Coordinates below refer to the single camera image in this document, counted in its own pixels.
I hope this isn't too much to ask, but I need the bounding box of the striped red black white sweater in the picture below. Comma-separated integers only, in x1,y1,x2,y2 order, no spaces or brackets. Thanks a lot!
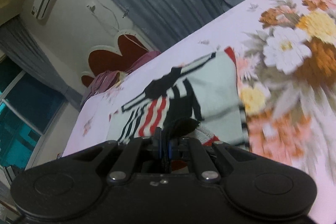
107,47,249,149

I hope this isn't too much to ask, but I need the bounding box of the pink pillow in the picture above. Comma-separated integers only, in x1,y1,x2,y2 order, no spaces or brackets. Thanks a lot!
82,51,161,104

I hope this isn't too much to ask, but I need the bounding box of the red white headboard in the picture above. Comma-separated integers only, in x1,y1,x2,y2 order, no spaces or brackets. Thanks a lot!
80,30,154,87

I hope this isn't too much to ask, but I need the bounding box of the pink floral bed sheet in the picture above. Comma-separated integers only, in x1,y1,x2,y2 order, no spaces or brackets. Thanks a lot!
64,0,335,223

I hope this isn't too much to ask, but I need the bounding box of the window with white frame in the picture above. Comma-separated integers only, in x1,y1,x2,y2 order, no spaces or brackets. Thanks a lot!
1,55,65,169

